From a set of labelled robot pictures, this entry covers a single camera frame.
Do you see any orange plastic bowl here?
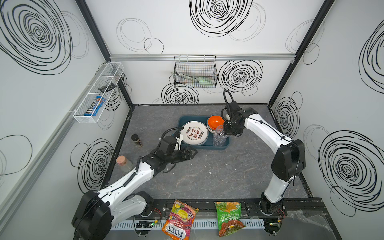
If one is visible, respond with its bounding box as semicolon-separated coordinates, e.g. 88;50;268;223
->
208;115;224;130

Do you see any clear drinking glass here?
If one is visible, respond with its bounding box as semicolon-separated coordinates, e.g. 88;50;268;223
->
213;133;228;147

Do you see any bowls cream inside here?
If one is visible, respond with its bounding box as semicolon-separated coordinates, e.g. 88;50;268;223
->
207;125;216;134

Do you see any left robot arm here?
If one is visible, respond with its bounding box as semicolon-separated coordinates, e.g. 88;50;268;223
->
72;136;198;240

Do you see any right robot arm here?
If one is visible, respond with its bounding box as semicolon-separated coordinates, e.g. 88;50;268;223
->
222;102;306;216

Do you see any teal plastic bin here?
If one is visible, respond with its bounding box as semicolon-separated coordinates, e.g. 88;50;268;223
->
176;116;231;151

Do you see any small dark spice bottle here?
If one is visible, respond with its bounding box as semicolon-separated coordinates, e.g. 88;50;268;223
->
131;134;143;147

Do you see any pink capped bottle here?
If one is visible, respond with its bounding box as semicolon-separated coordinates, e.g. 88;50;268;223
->
116;156;133;173

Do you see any green item in basket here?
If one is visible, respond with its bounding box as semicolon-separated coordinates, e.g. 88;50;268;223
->
197;77;216;87

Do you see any Fox's fruits candy bag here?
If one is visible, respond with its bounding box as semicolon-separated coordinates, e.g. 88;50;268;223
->
162;200;199;240

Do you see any green snack bag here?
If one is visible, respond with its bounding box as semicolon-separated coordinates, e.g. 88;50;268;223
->
215;202;246;237

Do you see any black remote in shelf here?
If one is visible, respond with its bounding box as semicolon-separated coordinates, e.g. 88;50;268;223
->
98;83;116;93

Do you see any blue M&M's candy bag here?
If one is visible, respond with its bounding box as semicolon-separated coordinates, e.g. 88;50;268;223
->
84;97;105;117

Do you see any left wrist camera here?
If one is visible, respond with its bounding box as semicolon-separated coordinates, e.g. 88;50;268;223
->
175;135;183;151

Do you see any black wire basket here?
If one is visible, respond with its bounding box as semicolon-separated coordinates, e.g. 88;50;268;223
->
172;55;219;88

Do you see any white slotted cable duct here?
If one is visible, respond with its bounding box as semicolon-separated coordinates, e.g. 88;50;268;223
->
111;219;265;231

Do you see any white wire shelf basket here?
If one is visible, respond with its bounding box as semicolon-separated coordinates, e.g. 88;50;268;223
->
74;62;124;124

